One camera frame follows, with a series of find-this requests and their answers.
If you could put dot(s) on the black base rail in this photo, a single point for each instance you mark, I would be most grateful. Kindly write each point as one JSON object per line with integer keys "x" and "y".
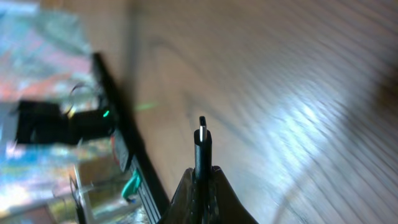
{"x": 155, "y": 200}

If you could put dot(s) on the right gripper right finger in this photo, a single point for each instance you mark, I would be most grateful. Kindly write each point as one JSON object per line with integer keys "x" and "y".
{"x": 225, "y": 206}

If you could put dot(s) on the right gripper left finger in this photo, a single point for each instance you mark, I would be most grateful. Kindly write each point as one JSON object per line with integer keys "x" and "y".
{"x": 183, "y": 206}

